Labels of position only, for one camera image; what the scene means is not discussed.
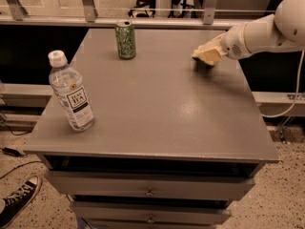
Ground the top grey drawer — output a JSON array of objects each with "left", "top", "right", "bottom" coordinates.
[{"left": 46, "top": 171, "right": 254, "bottom": 200}]

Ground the metal railing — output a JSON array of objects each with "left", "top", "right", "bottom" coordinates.
[{"left": 0, "top": 0, "right": 305, "bottom": 31}]

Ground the clear plastic tea bottle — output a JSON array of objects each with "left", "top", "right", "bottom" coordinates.
[{"left": 48, "top": 50, "right": 94, "bottom": 131}]

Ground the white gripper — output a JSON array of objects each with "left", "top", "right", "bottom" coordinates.
[{"left": 192, "top": 23, "right": 252, "bottom": 65}]

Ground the yellow sponge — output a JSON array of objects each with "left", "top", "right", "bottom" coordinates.
[{"left": 192, "top": 56, "right": 214, "bottom": 68}]

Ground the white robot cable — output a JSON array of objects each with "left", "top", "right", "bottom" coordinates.
[{"left": 260, "top": 50, "right": 305, "bottom": 119}]

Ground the green soda can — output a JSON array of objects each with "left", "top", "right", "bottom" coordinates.
[{"left": 115, "top": 20, "right": 136, "bottom": 59}]

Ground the black floor cable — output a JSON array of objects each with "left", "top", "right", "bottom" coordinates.
[{"left": 0, "top": 121, "right": 44, "bottom": 180}]

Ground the black white sneaker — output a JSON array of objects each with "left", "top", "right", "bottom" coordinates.
[{"left": 0, "top": 176, "right": 42, "bottom": 229}]

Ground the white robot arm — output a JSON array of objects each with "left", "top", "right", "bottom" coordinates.
[{"left": 193, "top": 0, "right": 305, "bottom": 66}]

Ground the grey drawer cabinet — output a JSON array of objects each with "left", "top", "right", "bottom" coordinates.
[{"left": 25, "top": 29, "right": 278, "bottom": 229}]

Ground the grey drawer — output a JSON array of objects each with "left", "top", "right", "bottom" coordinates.
[
  {"left": 46, "top": 171, "right": 254, "bottom": 200},
  {"left": 71, "top": 201, "right": 231, "bottom": 224}
]

